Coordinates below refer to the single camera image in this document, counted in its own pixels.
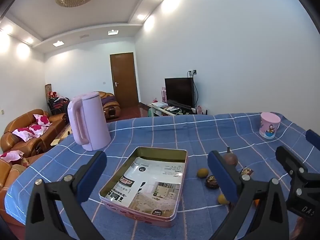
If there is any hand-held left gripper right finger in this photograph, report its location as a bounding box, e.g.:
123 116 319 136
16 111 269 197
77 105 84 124
207 150 290 240

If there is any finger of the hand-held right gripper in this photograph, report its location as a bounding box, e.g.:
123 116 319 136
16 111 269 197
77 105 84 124
275 146 320 203
305 129 320 153

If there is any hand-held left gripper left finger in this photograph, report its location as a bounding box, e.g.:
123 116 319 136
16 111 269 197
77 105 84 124
25 151 108 240

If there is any dark brown water chestnut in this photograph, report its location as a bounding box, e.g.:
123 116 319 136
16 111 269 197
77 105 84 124
205 175 220 189

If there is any purple round fruit with stem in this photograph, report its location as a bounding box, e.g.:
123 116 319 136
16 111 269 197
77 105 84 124
222 147 238 167

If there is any pink metal tin box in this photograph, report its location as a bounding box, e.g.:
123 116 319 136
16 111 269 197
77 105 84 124
98 146 188 228

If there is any pink cartoon cup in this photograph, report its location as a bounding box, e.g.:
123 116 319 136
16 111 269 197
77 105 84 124
259 112 281 139

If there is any wooden coffee table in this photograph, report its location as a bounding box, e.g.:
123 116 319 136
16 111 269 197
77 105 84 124
51 127 73 147

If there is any pink electric kettle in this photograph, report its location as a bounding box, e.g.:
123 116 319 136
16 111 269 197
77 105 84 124
67 92 112 152

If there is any printed paper sheet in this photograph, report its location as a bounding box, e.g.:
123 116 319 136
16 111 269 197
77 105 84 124
106 156 186 217

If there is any blue checked tablecloth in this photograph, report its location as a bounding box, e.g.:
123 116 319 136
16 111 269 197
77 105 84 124
4 112 320 240

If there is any brown leather armchair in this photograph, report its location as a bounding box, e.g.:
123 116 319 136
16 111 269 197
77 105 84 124
96 91 122 120

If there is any pink floral white pillow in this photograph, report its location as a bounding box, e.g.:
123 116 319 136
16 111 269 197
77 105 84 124
33 114 52 126
12 128 34 141
0 150 24 163
28 124 49 137

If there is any purple cloth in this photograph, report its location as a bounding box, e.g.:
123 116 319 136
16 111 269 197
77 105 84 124
101 95 120 108

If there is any pile of clothes and bags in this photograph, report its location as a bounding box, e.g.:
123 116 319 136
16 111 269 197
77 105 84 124
46 91 70 118

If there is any brown leather sofa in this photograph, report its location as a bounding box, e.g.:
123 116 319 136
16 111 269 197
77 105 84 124
0 152 45 215
0 109 68 159

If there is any low television stand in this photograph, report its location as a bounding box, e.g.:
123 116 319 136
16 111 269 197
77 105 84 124
147 102 208 117

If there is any black television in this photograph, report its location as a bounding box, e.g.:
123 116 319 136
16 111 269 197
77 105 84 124
164 77 195 108

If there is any brown wooden door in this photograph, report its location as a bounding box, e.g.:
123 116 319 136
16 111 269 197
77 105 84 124
109 52 139 109

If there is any black power cable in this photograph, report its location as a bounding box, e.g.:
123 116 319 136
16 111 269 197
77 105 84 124
192 75 199 108

